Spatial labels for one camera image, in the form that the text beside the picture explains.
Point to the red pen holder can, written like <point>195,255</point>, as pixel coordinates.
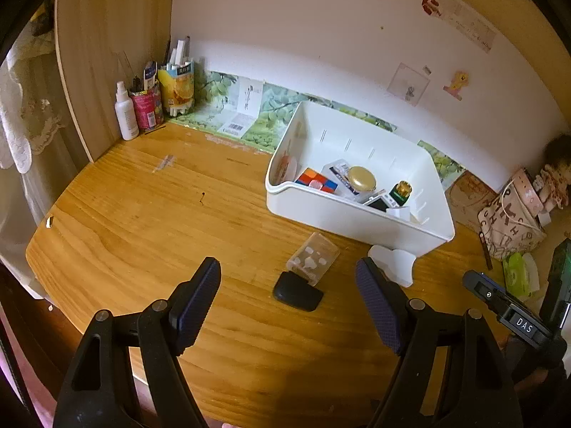
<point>148,107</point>

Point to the white toy camera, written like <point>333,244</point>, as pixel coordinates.
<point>382,201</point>

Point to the round gold tin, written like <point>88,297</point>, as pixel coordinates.
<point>362,179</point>

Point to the letter print fabric bag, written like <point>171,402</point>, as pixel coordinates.
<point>508,226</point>

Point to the white plastic storage bin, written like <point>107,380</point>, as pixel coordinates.
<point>318,135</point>

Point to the white 33W charger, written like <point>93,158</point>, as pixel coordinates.
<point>407,213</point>

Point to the white foam sponge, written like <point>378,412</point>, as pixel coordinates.
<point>397,264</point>

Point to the red wall sticker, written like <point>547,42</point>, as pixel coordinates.
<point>431,8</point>

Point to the pink box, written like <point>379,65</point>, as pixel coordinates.
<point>527,193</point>

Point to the brown haired doll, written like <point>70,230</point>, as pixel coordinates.
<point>552,183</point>

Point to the white lace curtain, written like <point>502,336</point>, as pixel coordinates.
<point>40,149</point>

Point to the pink correction tape dispenser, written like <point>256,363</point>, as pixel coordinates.
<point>287,169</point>

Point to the black pen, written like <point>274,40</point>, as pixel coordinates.
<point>486,252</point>

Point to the green tissue pack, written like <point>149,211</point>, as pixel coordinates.
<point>521,275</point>

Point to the black power adapter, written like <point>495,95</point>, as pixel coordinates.
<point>295,291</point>

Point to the white spray bottle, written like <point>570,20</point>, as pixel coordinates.
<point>125,113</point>

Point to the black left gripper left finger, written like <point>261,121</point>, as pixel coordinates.
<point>99,390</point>

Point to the clear acrylic block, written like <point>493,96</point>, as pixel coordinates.
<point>314,258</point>

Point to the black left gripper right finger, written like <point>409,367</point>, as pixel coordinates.
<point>476,390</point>

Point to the lion wall sticker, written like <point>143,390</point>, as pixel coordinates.
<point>459,81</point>

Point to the colourful magic cube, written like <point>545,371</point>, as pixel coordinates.
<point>312,179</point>

